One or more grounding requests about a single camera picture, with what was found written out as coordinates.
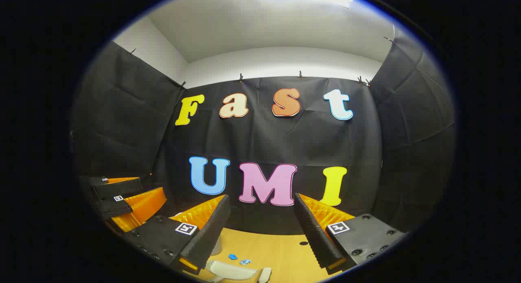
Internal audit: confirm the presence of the row of black cloth clips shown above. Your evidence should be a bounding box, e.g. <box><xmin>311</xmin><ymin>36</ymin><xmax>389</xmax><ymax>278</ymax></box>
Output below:
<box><xmin>128</xmin><ymin>35</ymin><xmax>395</xmax><ymax>89</ymax></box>

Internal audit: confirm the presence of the white dustpan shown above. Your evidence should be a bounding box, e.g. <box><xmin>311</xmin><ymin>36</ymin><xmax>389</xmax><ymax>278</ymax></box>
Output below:
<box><xmin>206</xmin><ymin>260</ymin><xmax>261</xmax><ymax>283</ymax></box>

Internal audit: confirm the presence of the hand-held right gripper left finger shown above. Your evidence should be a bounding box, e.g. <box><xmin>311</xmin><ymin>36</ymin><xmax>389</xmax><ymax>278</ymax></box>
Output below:
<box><xmin>118</xmin><ymin>194</ymin><xmax>231</xmax><ymax>275</ymax></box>

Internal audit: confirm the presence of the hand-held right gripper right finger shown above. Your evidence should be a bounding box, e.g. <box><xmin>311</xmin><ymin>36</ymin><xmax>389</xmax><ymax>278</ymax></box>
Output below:
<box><xmin>293</xmin><ymin>193</ymin><xmax>407</xmax><ymax>275</ymax></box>

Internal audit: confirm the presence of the wooden desktop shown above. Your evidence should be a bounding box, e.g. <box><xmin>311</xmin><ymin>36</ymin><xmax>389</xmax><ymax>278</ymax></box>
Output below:
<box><xmin>191</xmin><ymin>227</ymin><xmax>342</xmax><ymax>283</ymax></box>

